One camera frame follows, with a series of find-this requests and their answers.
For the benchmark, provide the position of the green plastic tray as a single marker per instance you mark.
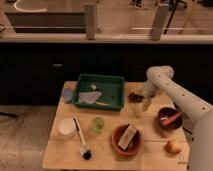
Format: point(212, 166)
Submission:
point(111, 87)

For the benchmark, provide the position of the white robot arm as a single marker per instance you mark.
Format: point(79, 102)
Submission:
point(198, 110)

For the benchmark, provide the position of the dark grape bunch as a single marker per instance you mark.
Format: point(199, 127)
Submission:
point(135, 98)

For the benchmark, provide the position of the dark brown bowl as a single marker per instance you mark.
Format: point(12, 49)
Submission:
point(165, 113)

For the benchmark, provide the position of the terracotta bowl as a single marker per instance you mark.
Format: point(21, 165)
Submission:
point(132, 149)

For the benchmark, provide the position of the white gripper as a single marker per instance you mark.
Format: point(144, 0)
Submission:
point(147, 99)

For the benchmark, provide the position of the black white dish brush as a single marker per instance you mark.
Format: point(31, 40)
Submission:
point(84, 149)

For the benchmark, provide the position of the green plastic cup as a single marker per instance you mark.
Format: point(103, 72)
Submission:
point(97, 124)

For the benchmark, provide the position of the orange carrot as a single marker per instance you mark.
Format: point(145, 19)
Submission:
point(171, 119)

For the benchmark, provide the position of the white round lid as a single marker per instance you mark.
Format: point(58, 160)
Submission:
point(67, 127)

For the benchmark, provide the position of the beige block in bowl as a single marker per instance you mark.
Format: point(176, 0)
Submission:
point(127, 137)

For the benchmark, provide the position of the yellow onion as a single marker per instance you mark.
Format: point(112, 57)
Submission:
point(173, 147)

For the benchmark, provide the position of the grey folded cloth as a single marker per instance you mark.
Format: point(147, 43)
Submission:
point(89, 97)

